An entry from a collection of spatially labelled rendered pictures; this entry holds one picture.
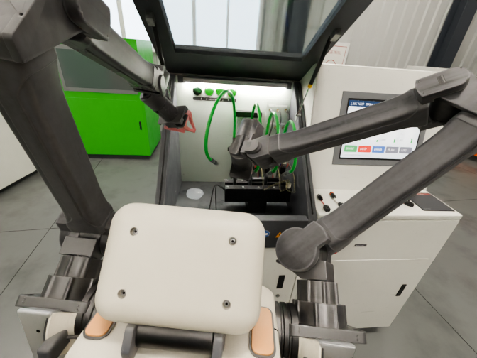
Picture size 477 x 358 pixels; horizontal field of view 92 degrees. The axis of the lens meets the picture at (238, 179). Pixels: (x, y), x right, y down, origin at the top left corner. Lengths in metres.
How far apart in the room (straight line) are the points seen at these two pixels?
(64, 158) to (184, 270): 0.21
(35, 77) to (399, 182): 0.51
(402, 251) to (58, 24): 1.46
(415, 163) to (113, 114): 3.59
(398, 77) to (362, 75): 0.18
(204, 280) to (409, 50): 6.76
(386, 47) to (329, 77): 5.25
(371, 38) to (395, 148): 4.94
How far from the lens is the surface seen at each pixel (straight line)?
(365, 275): 1.49
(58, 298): 0.50
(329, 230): 0.45
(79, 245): 0.52
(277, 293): 1.41
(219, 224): 0.30
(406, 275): 1.64
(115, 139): 3.88
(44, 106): 0.33
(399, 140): 1.44
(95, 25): 0.36
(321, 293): 0.45
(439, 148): 0.50
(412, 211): 1.35
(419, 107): 0.54
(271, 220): 1.02
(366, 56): 6.23
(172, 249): 0.31
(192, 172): 1.48
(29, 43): 0.30
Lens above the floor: 1.58
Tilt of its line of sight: 29 degrees down
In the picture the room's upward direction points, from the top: 4 degrees clockwise
